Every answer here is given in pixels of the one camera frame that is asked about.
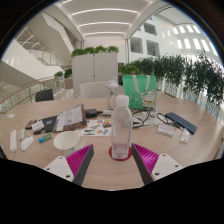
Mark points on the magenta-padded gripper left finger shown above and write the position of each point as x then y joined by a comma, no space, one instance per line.
59,166

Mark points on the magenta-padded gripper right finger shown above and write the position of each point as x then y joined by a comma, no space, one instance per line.
164,165

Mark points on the clear plastic water bottle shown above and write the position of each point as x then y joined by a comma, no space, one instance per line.
121,130

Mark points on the white ceramic cup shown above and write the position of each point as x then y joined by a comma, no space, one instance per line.
66,141

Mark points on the small teal tube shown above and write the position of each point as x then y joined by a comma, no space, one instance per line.
44,138

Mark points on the flat round red coaster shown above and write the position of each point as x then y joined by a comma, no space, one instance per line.
129,156

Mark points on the white labelled packet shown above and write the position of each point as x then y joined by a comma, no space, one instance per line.
165,129

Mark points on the clear plastic packet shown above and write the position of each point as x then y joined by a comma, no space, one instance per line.
184,135

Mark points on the white computer mouse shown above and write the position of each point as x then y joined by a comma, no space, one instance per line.
26,143

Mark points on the black notebook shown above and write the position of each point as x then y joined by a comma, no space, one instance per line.
49,123

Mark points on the small white card box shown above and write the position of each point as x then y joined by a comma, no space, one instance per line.
38,126

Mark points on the dark blue flat keyboard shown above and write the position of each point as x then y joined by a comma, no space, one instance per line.
181,122

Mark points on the brown booklet with white page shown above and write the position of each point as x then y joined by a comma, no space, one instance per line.
70,118

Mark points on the small red and black box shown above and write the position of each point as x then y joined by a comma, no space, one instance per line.
30,124

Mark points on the colourful sticker sheet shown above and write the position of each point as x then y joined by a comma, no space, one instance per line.
96,127

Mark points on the black power adapter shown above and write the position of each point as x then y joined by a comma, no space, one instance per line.
90,113

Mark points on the white paper slip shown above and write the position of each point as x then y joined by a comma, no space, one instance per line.
11,116

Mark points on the black chair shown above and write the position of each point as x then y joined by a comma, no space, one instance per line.
44,95

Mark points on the green tote bag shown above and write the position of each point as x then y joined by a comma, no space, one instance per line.
138,96

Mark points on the white chair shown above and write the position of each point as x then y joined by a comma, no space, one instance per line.
93,90

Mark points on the glass railing with wooden handrail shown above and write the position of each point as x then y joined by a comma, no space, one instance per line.
26,88

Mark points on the clear jar with white lid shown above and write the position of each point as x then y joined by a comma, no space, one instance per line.
111,95

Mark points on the small planter with green plants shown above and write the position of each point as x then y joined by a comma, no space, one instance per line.
63,78

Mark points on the row of green plants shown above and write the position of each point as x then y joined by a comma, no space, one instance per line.
186,75

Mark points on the white cabinet with plants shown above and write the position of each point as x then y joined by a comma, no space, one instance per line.
95,71

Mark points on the ceiling light strips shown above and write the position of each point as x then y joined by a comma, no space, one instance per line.
104,23

